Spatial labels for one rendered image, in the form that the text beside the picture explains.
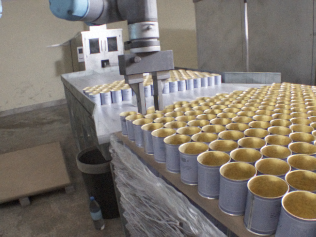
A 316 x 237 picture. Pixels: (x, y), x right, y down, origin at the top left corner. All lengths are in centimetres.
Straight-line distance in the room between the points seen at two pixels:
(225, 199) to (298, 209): 13
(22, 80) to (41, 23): 179
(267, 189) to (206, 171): 12
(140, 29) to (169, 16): 810
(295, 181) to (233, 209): 13
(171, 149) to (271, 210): 29
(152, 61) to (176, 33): 816
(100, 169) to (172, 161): 128
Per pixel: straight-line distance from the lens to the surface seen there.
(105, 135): 96
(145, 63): 55
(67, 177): 267
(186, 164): 51
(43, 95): 740
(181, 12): 896
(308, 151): 58
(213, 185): 46
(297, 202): 40
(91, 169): 182
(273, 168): 49
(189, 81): 172
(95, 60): 602
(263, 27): 364
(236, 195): 42
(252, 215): 39
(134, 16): 55
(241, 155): 52
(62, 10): 48
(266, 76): 201
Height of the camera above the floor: 141
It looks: 18 degrees down
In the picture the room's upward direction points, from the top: 4 degrees counter-clockwise
